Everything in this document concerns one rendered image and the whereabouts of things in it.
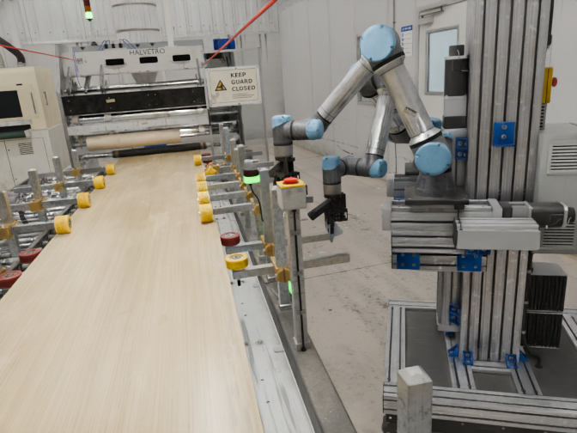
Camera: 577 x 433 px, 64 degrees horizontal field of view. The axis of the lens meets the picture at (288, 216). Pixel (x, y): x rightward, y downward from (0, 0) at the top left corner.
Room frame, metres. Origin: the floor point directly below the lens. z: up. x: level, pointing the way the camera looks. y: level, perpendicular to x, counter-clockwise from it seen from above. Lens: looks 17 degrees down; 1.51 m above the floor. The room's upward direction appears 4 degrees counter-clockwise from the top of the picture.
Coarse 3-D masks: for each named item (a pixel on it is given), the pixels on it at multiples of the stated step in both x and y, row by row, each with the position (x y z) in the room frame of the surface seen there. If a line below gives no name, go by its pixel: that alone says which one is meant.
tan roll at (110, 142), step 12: (144, 132) 4.17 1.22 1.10; (156, 132) 4.17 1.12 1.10; (168, 132) 4.18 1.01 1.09; (192, 132) 4.26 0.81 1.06; (204, 132) 4.27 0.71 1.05; (84, 144) 4.07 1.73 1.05; (96, 144) 4.05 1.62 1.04; (108, 144) 4.07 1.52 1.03; (120, 144) 4.09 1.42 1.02; (132, 144) 4.12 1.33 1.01; (144, 144) 4.15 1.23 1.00; (156, 144) 4.19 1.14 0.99
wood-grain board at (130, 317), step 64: (128, 192) 2.69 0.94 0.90; (192, 192) 2.57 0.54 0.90; (64, 256) 1.67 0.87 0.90; (128, 256) 1.62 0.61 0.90; (192, 256) 1.57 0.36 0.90; (0, 320) 1.18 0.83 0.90; (64, 320) 1.15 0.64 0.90; (128, 320) 1.12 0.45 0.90; (192, 320) 1.10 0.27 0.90; (0, 384) 0.88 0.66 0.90; (64, 384) 0.86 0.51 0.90; (128, 384) 0.84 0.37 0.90; (192, 384) 0.83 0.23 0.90
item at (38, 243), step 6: (102, 174) 3.87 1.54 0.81; (24, 180) 3.68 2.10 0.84; (90, 186) 3.38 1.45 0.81; (72, 204) 2.77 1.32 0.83; (66, 210) 2.62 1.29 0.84; (42, 234) 2.18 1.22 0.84; (48, 234) 2.24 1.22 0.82; (36, 240) 2.09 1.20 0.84; (42, 240) 2.14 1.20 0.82; (48, 240) 2.22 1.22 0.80; (30, 246) 2.01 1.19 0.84; (36, 246) 2.07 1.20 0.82; (42, 246) 2.12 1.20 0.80; (18, 258) 1.86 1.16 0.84; (12, 264) 1.79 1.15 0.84; (18, 264) 1.80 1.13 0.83; (30, 264) 1.94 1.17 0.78; (12, 270) 1.73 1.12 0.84; (18, 270) 1.80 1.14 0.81; (0, 288) 1.61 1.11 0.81
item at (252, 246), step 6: (312, 234) 1.83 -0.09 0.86; (318, 234) 1.83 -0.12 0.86; (324, 234) 1.83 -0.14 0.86; (306, 240) 1.81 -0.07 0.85; (312, 240) 1.81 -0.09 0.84; (318, 240) 1.82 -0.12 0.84; (324, 240) 1.82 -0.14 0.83; (234, 246) 1.76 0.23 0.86; (240, 246) 1.76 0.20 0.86; (246, 246) 1.76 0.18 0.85; (252, 246) 1.77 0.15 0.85; (258, 246) 1.77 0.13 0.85; (228, 252) 1.75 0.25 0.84; (234, 252) 1.75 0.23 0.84; (240, 252) 1.76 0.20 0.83
